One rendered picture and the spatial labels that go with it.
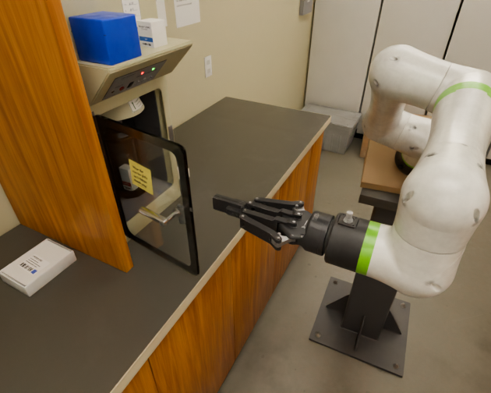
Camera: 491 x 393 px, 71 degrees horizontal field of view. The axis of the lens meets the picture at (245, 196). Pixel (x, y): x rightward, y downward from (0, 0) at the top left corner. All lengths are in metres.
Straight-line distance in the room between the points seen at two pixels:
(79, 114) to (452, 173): 0.70
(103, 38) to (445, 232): 0.72
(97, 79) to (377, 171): 1.05
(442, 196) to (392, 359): 1.64
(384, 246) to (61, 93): 0.70
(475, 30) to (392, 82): 2.83
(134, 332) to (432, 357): 1.63
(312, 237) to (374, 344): 1.54
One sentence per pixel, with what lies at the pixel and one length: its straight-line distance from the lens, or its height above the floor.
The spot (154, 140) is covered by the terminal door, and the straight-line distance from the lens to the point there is 0.78.
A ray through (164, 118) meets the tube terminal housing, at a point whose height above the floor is 1.25.
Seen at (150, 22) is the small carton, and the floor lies 1.57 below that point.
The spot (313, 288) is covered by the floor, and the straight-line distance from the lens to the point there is 2.26.
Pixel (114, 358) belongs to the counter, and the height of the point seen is 0.94.
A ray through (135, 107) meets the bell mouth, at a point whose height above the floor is 1.33.
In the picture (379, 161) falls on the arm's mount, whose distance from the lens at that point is 1.47.
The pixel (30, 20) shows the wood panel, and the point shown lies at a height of 1.61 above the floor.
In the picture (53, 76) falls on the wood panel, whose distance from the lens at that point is 0.84.
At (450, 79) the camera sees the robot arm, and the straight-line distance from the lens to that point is 0.89.
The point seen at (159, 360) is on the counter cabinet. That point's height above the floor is 0.78.
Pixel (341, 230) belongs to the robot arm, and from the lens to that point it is 0.58.
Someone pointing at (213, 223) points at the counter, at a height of 0.94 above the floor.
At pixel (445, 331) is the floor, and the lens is 2.32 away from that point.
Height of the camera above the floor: 1.72
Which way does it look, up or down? 36 degrees down
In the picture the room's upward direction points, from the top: straight up
